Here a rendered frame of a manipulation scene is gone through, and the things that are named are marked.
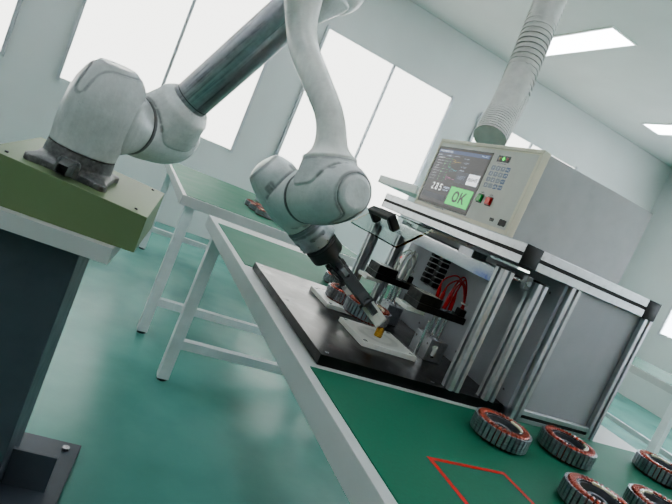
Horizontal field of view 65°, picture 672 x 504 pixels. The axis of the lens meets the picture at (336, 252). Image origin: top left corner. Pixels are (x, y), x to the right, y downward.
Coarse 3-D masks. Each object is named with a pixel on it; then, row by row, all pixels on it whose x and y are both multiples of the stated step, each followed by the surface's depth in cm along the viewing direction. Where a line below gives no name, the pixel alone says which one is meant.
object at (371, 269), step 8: (376, 264) 147; (384, 264) 151; (360, 272) 149; (368, 272) 149; (376, 272) 145; (384, 272) 146; (392, 272) 147; (376, 280) 146; (384, 280) 146; (392, 280) 147; (392, 288) 154; (400, 288) 150; (408, 288) 150; (392, 296) 153
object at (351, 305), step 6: (348, 300) 120; (354, 300) 120; (348, 306) 120; (354, 306) 118; (378, 306) 125; (348, 312) 120; (354, 312) 118; (360, 312) 118; (384, 312) 120; (360, 318) 118; (366, 318) 117; (372, 324) 118; (384, 324) 120
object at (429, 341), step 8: (416, 336) 133; (432, 336) 130; (416, 344) 132; (424, 344) 129; (432, 344) 127; (440, 344) 128; (424, 352) 128; (440, 352) 129; (432, 360) 128; (440, 360) 129
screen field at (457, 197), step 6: (450, 192) 142; (456, 192) 139; (462, 192) 137; (468, 192) 135; (450, 198) 141; (456, 198) 138; (462, 198) 136; (468, 198) 134; (450, 204) 140; (456, 204) 138; (462, 204) 135
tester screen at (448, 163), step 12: (444, 156) 150; (456, 156) 145; (468, 156) 140; (480, 156) 135; (432, 168) 154; (444, 168) 148; (456, 168) 143; (468, 168) 138; (480, 168) 134; (432, 180) 152; (444, 180) 146; (444, 192) 144; (444, 204) 142; (468, 204) 133
